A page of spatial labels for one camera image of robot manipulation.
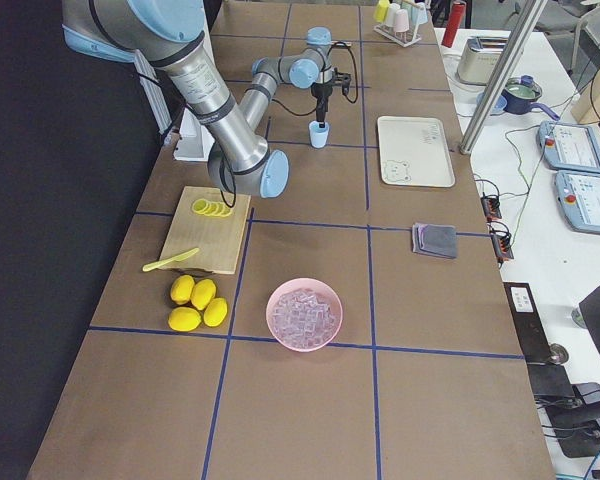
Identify upper teach pendant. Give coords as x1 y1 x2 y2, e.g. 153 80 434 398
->
537 121 600 174

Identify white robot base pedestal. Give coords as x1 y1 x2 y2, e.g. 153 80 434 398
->
174 104 215 162

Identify bamboo cutting board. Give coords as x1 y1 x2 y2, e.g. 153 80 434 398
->
159 186 251 275

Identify lower orange black adapter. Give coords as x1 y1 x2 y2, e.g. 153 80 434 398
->
488 221 514 265

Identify silver toaster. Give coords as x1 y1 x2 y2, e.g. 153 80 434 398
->
457 36 508 86

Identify teach pendant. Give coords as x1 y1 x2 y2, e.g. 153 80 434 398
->
537 121 600 174
554 170 600 235

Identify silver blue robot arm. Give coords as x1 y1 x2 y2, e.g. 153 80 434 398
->
62 0 350 198

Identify blue plastic cup on rack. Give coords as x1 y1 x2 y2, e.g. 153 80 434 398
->
409 3 428 27

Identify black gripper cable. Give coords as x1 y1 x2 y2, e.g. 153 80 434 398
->
271 41 360 118

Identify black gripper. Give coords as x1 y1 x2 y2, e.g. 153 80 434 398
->
311 69 352 123

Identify blue pot with lid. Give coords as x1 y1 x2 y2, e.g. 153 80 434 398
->
490 75 559 121

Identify pink plastic cup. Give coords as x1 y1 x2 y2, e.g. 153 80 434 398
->
391 8 410 35

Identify lemon slices row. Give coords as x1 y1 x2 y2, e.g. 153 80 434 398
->
191 198 232 218

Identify light blue plastic cup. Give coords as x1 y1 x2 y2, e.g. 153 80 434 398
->
308 120 330 149

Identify orange black adapter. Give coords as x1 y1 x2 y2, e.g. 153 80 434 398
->
481 195 502 221
488 221 514 265

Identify aluminium frame post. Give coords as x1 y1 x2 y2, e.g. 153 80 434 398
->
459 0 548 155

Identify yellow lemon upper right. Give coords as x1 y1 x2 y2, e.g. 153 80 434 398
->
190 279 217 310

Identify lower teach pendant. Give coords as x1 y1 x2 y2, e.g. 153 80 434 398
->
554 170 600 235

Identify stainless steel muddler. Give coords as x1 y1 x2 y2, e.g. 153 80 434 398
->
330 41 352 48

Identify grey folded cloth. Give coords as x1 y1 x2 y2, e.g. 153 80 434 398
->
412 222 458 259

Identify pink bowl of ice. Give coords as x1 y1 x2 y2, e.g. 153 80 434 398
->
266 278 343 353

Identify yellow-green plastic knife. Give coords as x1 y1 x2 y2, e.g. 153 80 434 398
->
141 247 199 272

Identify yellow-green plastic cup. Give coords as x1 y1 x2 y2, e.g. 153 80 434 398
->
373 0 390 23

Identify red bottle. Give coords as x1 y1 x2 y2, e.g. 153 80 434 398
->
441 0 467 48

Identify white wire cup rack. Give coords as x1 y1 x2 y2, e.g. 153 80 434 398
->
373 0 428 47

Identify white plastic cup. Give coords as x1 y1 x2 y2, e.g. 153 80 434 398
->
383 3 401 28

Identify cream bear serving tray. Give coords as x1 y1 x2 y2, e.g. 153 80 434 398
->
377 116 455 188

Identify upper orange black adapter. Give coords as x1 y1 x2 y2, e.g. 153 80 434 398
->
481 195 502 221

